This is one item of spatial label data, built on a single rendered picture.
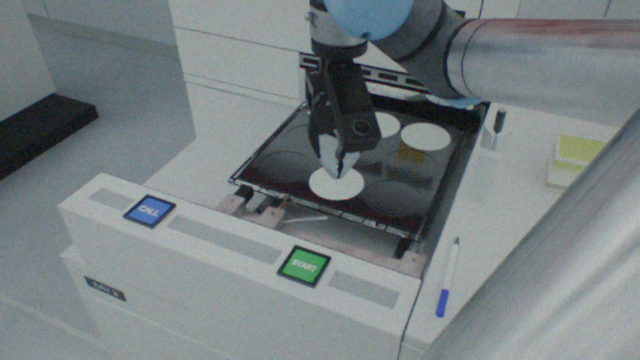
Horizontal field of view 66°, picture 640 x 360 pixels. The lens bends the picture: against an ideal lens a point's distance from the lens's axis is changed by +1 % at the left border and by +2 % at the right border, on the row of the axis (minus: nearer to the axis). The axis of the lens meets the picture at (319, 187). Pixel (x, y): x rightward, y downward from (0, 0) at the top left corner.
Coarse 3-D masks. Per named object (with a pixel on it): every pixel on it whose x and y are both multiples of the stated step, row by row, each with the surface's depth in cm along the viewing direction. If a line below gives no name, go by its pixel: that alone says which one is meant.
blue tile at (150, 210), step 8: (144, 200) 75; (152, 200) 75; (136, 208) 74; (144, 208) 74; (152, 208) 74; (160, 208) 74; (136, 216) 72; (144, 216) 72; (152, 216) 72; (160, 216) 72
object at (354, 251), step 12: (252, 216) 84; (288, 228) 82; (300, 228) 82; (312, 240) 80; (324, 240) 80; (336, 240) 80; (348, 252) 78; (360, 252) 78; (372, 252) 78; (384, 264) 76; (396, 264) 76
